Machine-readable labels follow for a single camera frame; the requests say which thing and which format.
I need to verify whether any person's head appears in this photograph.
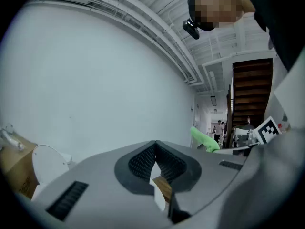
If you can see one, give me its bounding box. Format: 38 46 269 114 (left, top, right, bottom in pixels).
187 0 255 31

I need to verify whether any black head camera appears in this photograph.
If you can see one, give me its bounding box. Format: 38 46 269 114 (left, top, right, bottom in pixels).
182 18 200 40

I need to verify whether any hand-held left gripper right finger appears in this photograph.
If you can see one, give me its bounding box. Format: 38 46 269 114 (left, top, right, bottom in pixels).
156 140 248 216

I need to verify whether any white plumbing fitting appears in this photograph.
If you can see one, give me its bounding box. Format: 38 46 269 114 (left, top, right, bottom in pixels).
0 122 26 152

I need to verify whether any large cardboard box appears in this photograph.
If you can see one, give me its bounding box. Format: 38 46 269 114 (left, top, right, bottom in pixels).
0 134 40 200

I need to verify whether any brown wooden staircase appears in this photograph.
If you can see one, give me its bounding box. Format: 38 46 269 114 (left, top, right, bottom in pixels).
226 58 274 128

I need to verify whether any green cloth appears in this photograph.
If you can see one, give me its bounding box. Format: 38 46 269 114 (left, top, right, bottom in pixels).
190 126 221 154

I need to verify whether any person in black shirt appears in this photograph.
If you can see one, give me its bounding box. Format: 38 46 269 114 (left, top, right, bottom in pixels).
240 0 305 73

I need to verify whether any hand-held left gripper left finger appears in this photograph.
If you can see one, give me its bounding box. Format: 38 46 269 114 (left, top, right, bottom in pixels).
32 140 174 229

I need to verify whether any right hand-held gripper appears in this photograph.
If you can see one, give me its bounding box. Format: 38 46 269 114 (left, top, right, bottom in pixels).
213 115 283 157

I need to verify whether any white ceramic toilet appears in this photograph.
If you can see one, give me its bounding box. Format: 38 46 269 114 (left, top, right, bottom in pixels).
30 144 78 201

